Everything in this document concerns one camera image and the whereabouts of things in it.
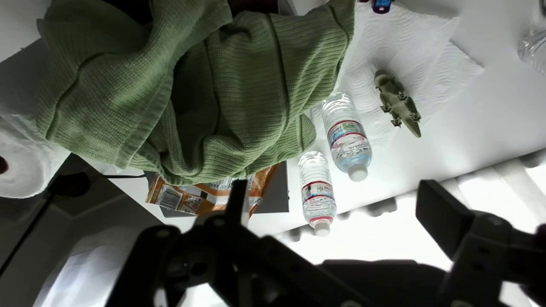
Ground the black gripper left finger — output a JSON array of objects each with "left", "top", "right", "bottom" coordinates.
[{"left": 106, "top": 178, "right": 374, "bottom": 307}]

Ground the orange snack packet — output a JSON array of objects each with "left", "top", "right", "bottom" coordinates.
[{"left": 144, "top": 164, "right": 282, "bottom": 219}]

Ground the green towel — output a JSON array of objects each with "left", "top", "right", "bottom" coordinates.
[{"left": 33, "top": 0, "right": 359, "bottom": 186}]

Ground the white paper towel roll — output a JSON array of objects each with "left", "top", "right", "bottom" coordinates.
[{"left": 0, "top": 111, "right": 72, "bottom": 202}]

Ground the white paper napkin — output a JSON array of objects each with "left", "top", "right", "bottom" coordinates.
[{"left": 340, "top": 4, "right": 487, "bottom": 133}]

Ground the green toy crocodile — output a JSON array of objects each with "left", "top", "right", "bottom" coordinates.
[{"left": 372, "top": 69, "right": 425, "bottom": 140}]

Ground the small blue object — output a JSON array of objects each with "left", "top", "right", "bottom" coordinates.
[{"left": 371, "top": 0, "right": 396, "bottom": 16}]

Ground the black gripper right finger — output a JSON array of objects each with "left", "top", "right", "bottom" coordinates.
[{"left": 417, "top": 178, "right": 546, "bottom": 307}]

